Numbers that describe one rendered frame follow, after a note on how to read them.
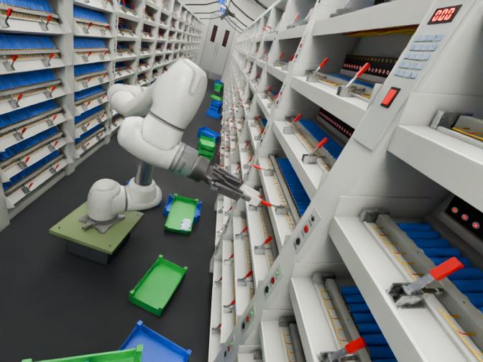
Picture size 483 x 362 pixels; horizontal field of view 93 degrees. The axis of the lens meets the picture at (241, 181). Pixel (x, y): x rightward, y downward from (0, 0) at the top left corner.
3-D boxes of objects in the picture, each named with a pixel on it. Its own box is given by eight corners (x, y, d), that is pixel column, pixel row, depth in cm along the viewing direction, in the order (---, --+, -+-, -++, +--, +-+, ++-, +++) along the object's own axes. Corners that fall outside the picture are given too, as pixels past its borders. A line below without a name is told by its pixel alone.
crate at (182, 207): (189, 235, 183) (190, 230, 177) (164, 230, 178) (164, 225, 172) (196, 203, 201) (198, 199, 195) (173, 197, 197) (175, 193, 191)
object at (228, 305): (221, 354, 95) (221, 337, 88) (223, 245, 147) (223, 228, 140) (268, 352, 97) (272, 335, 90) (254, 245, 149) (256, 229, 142)
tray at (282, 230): (280, 258, 67) (285, 234, 62) (256, 165, 119) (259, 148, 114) (346, 258, 68) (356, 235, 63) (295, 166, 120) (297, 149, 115)
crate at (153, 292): (159, 317, 125) (162, 309, 122) (127, 300, 127) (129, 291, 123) (185, 275, 152) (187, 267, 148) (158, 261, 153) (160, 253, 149)
